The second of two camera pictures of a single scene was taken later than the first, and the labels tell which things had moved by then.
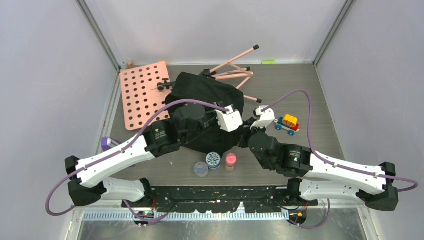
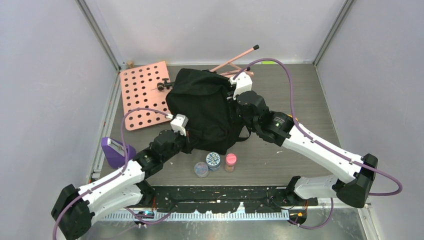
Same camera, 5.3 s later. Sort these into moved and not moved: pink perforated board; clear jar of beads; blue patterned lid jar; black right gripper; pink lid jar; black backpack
Moved: black right gripper; black backpack
Not moved: pink lid jar; pink perforated board; clear jar of beads; blue patterned lid jar
